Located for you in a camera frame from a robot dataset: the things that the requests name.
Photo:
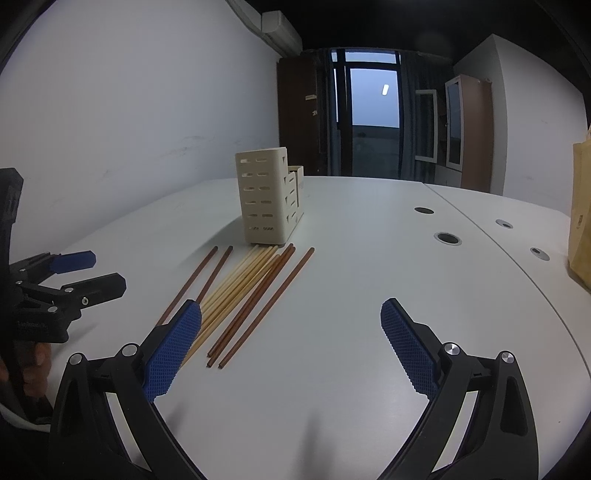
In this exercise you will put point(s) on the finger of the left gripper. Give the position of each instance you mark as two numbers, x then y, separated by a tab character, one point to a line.
38	268
69	300

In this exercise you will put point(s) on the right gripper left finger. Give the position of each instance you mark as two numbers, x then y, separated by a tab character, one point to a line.
83	427

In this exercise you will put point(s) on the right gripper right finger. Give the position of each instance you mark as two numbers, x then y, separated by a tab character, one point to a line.
500	441

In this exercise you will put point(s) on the person's left hand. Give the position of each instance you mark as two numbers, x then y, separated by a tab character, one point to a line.
35	363

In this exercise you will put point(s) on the brown paper bag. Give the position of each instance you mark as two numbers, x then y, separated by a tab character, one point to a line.
579	235

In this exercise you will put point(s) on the cream plastic utensil holder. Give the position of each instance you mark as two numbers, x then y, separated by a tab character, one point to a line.
269	195

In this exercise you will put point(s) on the dark wooden cabinet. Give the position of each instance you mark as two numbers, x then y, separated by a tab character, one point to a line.
299	119

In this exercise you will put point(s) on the white air conditioner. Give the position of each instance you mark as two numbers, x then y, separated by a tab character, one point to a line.
272	27

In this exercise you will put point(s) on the brown glass-door cabinet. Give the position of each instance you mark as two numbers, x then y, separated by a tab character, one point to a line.
470	131

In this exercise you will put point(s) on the glass balcony door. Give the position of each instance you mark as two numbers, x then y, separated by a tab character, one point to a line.
365	114

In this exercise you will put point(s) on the dark blue curtain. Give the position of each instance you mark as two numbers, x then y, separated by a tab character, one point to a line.
421	86

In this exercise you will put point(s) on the table cable grommet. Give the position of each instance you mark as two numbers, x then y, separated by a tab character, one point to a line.
540	254
504	224
424	210
448	238

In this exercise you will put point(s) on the open white window frame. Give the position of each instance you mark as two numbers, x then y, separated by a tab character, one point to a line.
426	128

